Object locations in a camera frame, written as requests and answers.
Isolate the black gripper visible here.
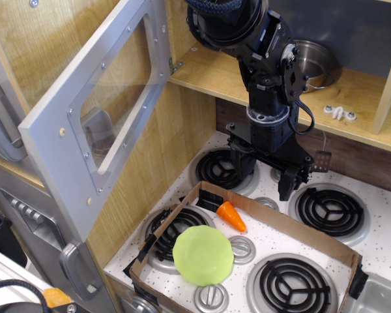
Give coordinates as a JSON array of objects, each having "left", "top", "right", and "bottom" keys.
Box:
[{"left": 226, "top": 123, "right": 313, "bottom": 201}]

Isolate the silver microwave door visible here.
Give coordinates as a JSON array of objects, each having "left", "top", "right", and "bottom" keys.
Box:
[{"left": 19, "top": 1, "right": 171, "bottom": 241}]

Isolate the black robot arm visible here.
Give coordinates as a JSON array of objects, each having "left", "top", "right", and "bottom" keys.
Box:
[{"left": 187, "top": 1, "right": 313, "bottom": 201}]

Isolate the back silver stove knob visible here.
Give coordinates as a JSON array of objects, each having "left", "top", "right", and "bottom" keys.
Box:
[{"left": 270, "top": 168, "right": 281, "bottom": 183}]

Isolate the small silver stove knob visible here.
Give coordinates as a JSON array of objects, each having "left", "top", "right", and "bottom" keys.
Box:
[{"left": 254, "top": 197, "right": 280, "bottom": 211}]

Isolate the back left stove burner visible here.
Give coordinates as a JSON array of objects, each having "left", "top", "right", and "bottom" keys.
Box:
[{"left": 189, "top": 148, "right": 259, "bottom": 196}]

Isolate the stove burner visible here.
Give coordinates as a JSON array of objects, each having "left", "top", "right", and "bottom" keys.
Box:
[
  {"left": 139, "top": 205, "right": 216, "bottom": 275},
  {"left": 189, "top": 148, "right": 259, "bottom": 196},
  {"left": 287, "top": 183, "right": 370, "bottom": 246},
  {"left": 246, "top": 253, "right": 338, "bottom": 313}
]

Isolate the hanging toy spatula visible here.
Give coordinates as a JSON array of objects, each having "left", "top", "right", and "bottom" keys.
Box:
[{"left": 313, "top": 132, "right": 332, "bottom": 173}]

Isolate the orange toy carrot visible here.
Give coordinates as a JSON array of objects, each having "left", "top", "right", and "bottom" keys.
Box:
[{"left": 216, "top": 201, "right": 247, "bottom": 233}]

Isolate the back right stove burner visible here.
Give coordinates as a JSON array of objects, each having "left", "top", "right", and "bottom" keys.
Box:
[{"left": 287, "top": 183, "right": 370, "bottom": 246}]

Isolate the centre silver stove knob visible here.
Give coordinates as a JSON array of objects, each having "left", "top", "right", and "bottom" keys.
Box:
[{"left": 229, "top": 235, "right": 256, "bottom": 265}]

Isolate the white door latch clip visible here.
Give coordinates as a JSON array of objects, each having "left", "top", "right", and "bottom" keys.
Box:
[{"left": 323, "top": 105, "right": 356, "bottom": 121}]

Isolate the green plastic plate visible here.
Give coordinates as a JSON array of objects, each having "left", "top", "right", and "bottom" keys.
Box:
[{"left": 173, "top": 225, "right": 234, "bottom": 287}]

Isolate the front right stove burner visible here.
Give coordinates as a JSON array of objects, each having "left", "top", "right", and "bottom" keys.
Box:
[{"left": 246, "top": 253, "right": 338, "bottom": 313}]

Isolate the stainless steel pot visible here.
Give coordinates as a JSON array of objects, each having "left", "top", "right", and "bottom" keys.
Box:
[{"left": 296, "top": 40, "right": 338, "bottom": 93}]

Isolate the front left stove burner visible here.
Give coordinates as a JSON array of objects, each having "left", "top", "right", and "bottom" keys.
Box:
[{"left": 139, "top": 205, "right": 216, "bottom": 275}]

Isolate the metal door hinge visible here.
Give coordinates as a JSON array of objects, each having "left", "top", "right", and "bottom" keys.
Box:
[{"left": 168, "top": 57, "right": 184, "bottom": 76}]

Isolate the front silver stove knob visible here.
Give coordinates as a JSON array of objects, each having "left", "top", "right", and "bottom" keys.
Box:
[{"left": 194, "top": 284, "right": 229, "bottom": 313}]

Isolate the stainless sink basin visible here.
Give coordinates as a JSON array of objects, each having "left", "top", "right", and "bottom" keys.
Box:
[{"left": 341, "top": 273, "right": 391, "bottom": 313}]

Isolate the grey ice dispenser panel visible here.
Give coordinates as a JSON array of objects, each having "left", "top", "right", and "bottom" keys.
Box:
[{"left": 0, "top": 188, "right": 66, "bottom": 251}]

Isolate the orange object bottom left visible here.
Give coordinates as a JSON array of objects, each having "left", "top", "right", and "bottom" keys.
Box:
[{"left": 43, "top": 288, "right": 72, "bottom": 308}]

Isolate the black device at left edge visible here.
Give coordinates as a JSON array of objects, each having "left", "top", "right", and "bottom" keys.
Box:
[{"left": 0, "top": 214, "right": 27, "bottom": 267}]

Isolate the grey wall phone holder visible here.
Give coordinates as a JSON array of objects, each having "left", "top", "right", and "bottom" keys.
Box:
[{"left": 80, "top": 107, "right": 115, "bottom": 164}]

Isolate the lower grey fridge handle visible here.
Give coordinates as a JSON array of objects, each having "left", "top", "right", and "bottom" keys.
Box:
[{"left": 59, "top": 243, "right": 99, "bottom": 301}]

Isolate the grey fridge handle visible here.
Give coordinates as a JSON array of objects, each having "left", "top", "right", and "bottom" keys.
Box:
[
  {"left": 0, "top": 86, "right": 27, "bottom": 162},
  {"left": 59, "top": 243, "right": 99, "bottom": 301}
]

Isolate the upper grey fridge handle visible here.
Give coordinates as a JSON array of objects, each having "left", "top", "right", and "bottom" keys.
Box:
[{"left": 0, "top": 86, "right": 27, "bottom": 162}]

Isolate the black braided cable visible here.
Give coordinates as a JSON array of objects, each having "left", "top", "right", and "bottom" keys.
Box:
[{"left": 0, "top": 278, "right": 50, "bottom": 313}]

